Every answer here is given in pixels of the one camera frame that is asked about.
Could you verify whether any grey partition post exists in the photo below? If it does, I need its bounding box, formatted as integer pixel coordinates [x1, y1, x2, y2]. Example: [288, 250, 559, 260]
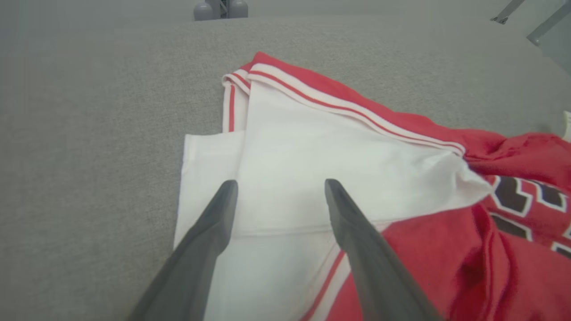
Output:
[210, 0, 232, 19]

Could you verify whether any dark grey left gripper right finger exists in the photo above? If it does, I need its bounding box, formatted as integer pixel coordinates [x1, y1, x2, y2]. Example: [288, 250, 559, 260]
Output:
[324, 179, 443, 321]

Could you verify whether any grey metal frame leg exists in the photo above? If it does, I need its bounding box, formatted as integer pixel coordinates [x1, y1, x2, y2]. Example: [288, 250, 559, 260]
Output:
[526, 0, 571, 46]
[490, 0, 525, 24]

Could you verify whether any red jersey with number 23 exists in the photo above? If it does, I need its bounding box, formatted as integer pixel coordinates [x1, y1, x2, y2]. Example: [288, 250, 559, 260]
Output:
[173, 51, 571, 321]

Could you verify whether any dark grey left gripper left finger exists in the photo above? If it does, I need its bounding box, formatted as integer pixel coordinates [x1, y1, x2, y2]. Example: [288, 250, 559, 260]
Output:
[127, 180, 239, 321]

